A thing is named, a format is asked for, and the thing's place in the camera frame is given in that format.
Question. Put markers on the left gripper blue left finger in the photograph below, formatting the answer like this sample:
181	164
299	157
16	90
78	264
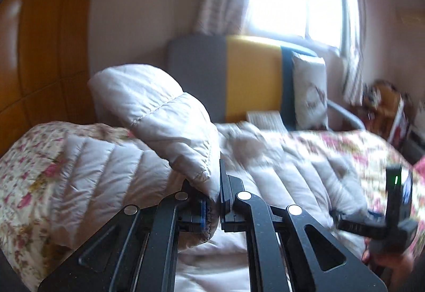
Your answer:
136	250

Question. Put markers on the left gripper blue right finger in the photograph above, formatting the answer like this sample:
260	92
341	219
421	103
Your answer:
288	250

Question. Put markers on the beige quilted down coat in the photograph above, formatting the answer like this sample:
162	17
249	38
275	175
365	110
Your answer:
177	127

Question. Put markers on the person's right hand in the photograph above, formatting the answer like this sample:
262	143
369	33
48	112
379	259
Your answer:
401	264

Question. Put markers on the wooden bedside shelf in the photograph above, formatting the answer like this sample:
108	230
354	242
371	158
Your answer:
385	111

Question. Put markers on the white folded towel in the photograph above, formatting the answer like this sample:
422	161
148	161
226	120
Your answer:
266	120

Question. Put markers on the floral bed quilt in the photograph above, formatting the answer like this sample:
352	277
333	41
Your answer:
61	182

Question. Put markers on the white deer print pillow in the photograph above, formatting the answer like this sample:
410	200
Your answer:
310	91

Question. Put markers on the right patterned curtain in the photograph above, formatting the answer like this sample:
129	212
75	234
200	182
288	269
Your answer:
352	86

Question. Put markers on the grey yellow blue headboard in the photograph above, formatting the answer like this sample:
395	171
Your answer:
232	75

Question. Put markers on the brown wooden wardrobe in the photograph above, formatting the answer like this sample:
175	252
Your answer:
44	65

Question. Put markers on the grey metal bed rail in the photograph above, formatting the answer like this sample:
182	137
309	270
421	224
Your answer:
355	121

